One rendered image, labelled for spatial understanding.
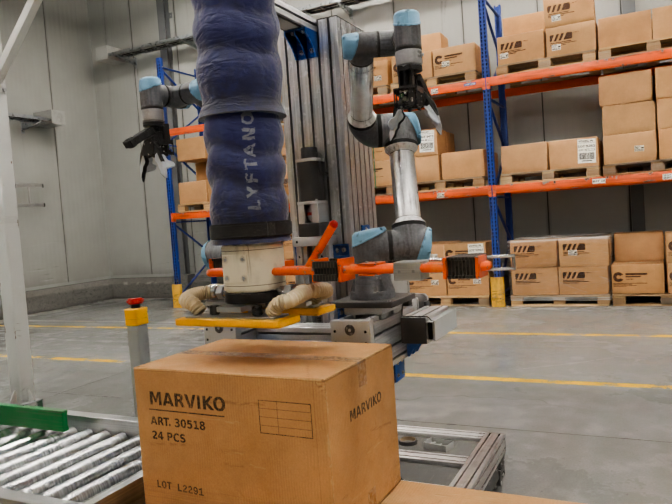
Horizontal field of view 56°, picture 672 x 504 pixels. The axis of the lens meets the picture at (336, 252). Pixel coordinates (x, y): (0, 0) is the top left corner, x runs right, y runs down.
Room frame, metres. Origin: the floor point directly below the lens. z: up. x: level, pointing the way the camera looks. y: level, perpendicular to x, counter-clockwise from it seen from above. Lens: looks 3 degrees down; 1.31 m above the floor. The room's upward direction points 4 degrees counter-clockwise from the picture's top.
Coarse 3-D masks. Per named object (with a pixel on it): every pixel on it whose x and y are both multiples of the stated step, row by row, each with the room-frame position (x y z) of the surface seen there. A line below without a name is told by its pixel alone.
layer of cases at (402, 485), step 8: (400, 488) 1.75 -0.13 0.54; (408, 488) 1.75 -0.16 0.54; (416, 488) 1.74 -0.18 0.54; (424, 488) 1.74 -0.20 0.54; (432, 488) 1.74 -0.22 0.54; (440, 488) 1.73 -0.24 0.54; (448, 488) 1.73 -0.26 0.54; (456, 488) 1.72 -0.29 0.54; (464, 488) 1.72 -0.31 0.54; (392, 496) 1.70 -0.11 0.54; (400, 496) 1.70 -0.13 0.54; (408, 496) 1.70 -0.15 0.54; (416, 496) 1.69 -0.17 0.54; (424, 496) 1.69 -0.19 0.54; (432, 496) 1.69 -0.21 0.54; (440, 496) 1.68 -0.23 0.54; (448, 496) 1.68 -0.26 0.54; (456, 496) 1.67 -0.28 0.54; (464, 496) 1.67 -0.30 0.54; (472, 496) 1.67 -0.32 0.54; (480, 496) 1.66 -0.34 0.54; (488, 496) 1.66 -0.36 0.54; (496, 496) 1.66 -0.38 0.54; (504, 496) 1.65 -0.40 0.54; (512, 496) 1.65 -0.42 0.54; (520, 496) 1.65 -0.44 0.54; (528, 496) 1.64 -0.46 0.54
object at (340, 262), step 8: (352, 256) 1.65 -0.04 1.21; (312, 264) 1.61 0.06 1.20; (320, 264) 1.60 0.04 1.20; (328, 264) 1.59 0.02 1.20; (336, 264) 1.58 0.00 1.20; (344, 264) 1.60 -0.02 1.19; (312, 272) 1.62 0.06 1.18; (320, 272) 1.61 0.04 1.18; (328, 272) 1.60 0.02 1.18; (336, 272) 1.59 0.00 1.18; (312, 280) 1.62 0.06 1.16; (320, 280) 1.60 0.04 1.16; (328, 280) 1.59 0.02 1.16; (336, 280) 1.58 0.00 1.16; (344, 280) 1.60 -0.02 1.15
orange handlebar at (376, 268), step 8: (288, 264) 1.97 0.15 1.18; (352, 264) 1.63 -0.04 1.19; (360, 264) 1.56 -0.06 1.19; (368, 264) 1.55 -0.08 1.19; (376, 264) 1.55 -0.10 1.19; (384, 264) 1.58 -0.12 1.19; (392, 264) 1.53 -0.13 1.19; (424, 264) 1.49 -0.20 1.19; (432, 264) 1.48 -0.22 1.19; (440, 264) 1.47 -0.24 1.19; (480, 264) 1.42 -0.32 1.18; (488, 264) 1.43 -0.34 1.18; (208, 272) 1.80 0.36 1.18; (216, 272) 1.78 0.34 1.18; (272, 272) 1.69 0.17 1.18; (280, 272) 1.68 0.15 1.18; (288, 272) 1.67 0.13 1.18; (296, 272) 1.65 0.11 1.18; (304, 272) 1.64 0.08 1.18; (344, 272) 1.59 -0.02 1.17; (352, 272) 1.58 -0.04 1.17; (360, 272) 1.57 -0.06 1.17; (368, 272) 1.56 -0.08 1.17; (376, 272) 1.55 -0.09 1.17; (384, 272) 1.54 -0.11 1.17; (392, 272) 1.53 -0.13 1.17; (424, 272) 1.49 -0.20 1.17; (432, 272) 1.48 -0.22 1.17
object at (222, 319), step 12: (204, 312) 1.76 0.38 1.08; (216, 312) 1.70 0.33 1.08; (228, 312) 1.73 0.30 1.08; (252, 312) 1.63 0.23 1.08; (180, 324) 1.70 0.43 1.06; (192, 324) 1.68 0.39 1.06; (204, 324) 1.66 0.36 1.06; (216, 324) 1.64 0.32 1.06; (228, 324) 1.62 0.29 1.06; (240, 324) 1.61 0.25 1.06; (252, 324) 1.59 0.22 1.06; (264, 324) 1.57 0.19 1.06; (276, 324) 1.55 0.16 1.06; (288, 324) 1.58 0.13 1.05
